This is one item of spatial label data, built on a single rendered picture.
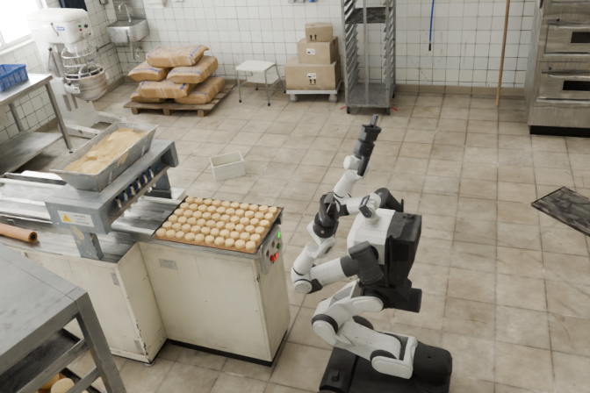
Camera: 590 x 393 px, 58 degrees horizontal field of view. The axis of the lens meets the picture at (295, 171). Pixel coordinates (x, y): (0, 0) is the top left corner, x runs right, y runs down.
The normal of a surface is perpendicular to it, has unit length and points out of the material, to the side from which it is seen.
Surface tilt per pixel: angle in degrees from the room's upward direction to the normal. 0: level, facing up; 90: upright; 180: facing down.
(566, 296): 0
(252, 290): 90
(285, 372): 0
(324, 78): 89
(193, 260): 90
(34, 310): 0
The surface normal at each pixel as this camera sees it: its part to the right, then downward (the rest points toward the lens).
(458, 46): -0.32, 0.51
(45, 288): -0.09, -0.86
